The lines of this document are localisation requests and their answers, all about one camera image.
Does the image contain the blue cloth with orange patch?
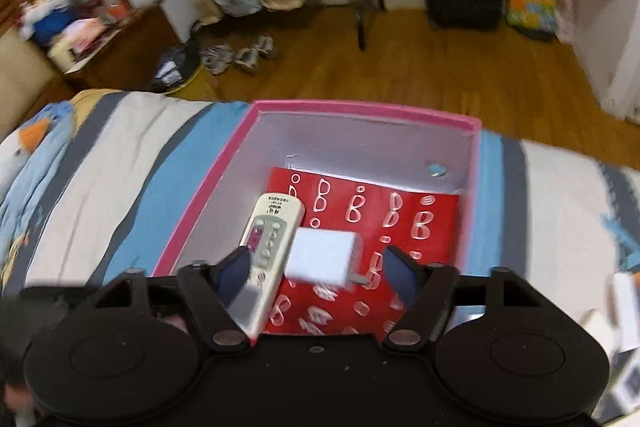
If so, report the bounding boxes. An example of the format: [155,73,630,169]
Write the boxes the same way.
[0,102,77,290]

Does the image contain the striped road print blanket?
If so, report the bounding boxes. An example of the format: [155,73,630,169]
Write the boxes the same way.
[0,89,640,408]

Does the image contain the yellow bin with black bag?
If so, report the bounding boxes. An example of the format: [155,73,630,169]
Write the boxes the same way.
[150,41,222,100]

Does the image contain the colourful patterned box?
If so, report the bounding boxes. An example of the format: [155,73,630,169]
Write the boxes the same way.
[504,0,561,40]

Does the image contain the white small boxes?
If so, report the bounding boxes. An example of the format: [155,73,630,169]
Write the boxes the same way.
[581,271,640,419]

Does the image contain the pale pink packet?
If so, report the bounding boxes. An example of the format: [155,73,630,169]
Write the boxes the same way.
[554,0,577,44]

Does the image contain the beige pillow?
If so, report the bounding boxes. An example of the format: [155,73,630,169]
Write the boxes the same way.
[0,27,62,138]

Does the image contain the white charger adapter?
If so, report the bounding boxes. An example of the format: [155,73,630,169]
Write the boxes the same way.
[284,228,374,293]

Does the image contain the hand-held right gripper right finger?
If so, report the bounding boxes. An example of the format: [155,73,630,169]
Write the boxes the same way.
[382,244,547,353]

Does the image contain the red patterned paper bag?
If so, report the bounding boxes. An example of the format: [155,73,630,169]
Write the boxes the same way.
[260,166,462,339]

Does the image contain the orange capped bottle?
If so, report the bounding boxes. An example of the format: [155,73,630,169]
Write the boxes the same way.
[100,0,134,26]

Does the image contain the wooden nightstand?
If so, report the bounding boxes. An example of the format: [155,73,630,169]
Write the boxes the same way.
[62,0,184,94]

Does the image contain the pink storage box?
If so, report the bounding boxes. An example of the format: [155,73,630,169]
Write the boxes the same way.
[150,99,484,348]

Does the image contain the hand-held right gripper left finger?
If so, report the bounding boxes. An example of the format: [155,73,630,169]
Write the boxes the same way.
[93,246,253,353]

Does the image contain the cream remote control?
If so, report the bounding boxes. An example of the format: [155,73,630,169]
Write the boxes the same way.
[227,192,306,341]

